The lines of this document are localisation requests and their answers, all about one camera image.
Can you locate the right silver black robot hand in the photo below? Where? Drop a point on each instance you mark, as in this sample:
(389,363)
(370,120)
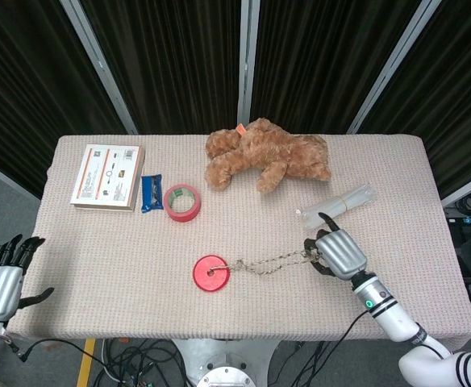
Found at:
(340,254)

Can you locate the pink sequin sewn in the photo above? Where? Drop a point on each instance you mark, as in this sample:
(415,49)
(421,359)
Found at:
(211,272)

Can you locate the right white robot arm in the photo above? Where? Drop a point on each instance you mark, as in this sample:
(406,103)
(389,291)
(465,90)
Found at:
(405,326)

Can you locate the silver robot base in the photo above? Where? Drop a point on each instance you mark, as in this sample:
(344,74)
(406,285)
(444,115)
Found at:
(225,363)

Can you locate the clear plastic tube bundle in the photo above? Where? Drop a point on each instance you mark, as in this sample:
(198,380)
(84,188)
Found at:
(348,203)

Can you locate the brown plush teddy bear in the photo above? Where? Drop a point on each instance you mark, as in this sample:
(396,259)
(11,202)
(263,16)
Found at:
(265,155)

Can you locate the beige woven tablecloth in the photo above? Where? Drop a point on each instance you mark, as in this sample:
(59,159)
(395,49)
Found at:
(138,250)

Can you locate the white orange product box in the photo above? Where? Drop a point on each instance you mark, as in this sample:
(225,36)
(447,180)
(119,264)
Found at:
(108,176)

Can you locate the red tape roll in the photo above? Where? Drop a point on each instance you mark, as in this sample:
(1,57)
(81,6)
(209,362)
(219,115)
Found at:
(182,202)

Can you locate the blue snack wrapper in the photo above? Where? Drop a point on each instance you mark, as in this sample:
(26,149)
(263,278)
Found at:
(151,193)

